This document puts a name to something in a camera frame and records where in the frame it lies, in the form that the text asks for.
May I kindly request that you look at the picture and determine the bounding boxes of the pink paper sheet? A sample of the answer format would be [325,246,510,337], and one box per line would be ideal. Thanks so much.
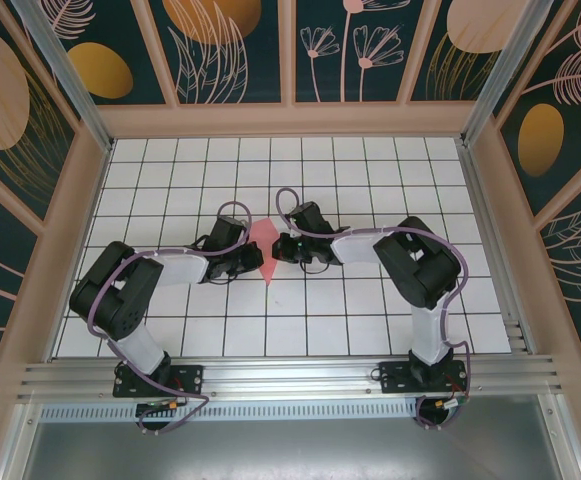
[248,217,280,284]

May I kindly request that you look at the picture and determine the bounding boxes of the small circuit board with connectors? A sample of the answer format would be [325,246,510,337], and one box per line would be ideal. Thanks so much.
[432,394,472,416]
[137,398,187,415]

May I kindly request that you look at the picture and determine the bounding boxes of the grey metal panel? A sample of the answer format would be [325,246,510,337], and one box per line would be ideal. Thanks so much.
[17,418,579,480]

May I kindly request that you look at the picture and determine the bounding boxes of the purple cable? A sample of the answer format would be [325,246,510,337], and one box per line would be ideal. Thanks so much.
[275,187,473,432]
[85,200,254,437]

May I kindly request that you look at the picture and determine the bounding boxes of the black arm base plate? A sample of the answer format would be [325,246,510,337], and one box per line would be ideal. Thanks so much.
[378,360,471,396]
[113,363,205,399]

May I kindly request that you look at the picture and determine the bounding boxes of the aluminium mounting rail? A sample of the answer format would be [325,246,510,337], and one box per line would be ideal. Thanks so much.
[17,353,565,402]

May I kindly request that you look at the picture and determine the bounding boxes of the aluminium side rail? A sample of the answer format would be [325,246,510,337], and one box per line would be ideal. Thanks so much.
[454,138,539,357]

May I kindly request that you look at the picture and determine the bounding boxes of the slotted grey cable tray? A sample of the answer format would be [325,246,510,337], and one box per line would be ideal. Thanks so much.
[38,402,424,422]

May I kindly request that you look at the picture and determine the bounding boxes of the aluminium frame post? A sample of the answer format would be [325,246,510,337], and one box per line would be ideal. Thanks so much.
[459,0,569,149]
[10,0,117,154]

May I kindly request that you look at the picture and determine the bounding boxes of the aluminium frame bar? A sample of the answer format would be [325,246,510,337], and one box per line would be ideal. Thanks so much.
[539,394,581,480]
[0,399,41,480]

